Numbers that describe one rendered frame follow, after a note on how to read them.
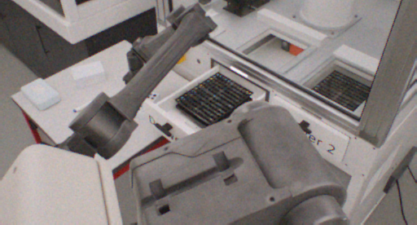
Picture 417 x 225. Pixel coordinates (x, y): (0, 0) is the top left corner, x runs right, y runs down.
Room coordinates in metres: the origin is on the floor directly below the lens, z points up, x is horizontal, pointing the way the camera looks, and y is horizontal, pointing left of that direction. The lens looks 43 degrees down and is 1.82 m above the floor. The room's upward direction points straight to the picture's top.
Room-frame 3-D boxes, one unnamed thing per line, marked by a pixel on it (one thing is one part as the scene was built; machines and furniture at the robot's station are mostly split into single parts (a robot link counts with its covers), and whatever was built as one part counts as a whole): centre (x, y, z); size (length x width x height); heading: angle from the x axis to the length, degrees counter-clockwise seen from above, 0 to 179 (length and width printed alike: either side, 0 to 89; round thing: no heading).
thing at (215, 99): (1.05, 0.00, 0.87); 0.22 x 0.18 x 0.06; 136
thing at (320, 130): (0.91, -0.31, 0.87); 0.29 x 0.02 x 0.11; 46
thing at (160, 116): (0.90, 0.14, 0.87); 0.29 x 0.02 x 0.11; 46
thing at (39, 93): (1.20, 0.70, 0.78); 0.15 x 0.10 x 0.04; 47
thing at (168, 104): (1.05, -0.01, 0.86); 0.40 x 0.26 x 0.06; 136
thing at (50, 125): (1.20, 0.42, 0.38); 0.62 x 0.58 x 0.76; 46
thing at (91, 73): (1.32, 0.53, 0.79); 0.13 x 0.09 x 0.05; 116
